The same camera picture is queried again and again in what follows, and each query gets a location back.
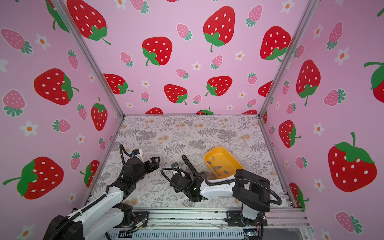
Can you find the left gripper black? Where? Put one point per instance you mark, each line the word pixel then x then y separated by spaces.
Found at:
pixel 155 165

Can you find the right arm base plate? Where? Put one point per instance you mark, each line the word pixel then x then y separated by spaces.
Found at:
pixel 236 219

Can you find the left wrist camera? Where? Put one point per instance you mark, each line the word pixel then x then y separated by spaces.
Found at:
pixel 137 154

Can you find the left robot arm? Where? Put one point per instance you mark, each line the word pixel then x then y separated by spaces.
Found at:
pixel 95 219

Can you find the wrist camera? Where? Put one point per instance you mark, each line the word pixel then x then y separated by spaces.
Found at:
pixel 175 166
pixel 137 154

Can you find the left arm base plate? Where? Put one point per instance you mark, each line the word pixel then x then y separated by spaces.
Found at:
pixel 131 219

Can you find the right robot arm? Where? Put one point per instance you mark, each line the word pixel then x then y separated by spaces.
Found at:
pixel 252 190

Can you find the black stapler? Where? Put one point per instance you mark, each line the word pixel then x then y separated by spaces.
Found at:
pixel 190 166

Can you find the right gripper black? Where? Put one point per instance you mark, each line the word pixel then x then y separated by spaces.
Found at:
pixel 187 177

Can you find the aluminium frame rail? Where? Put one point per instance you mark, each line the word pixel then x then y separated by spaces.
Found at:
pixel 209 224

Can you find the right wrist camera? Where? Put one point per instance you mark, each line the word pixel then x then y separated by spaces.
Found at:
pixel 175 166

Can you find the yellow plastic tray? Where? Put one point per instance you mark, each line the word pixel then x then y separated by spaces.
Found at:
pixel 224 159

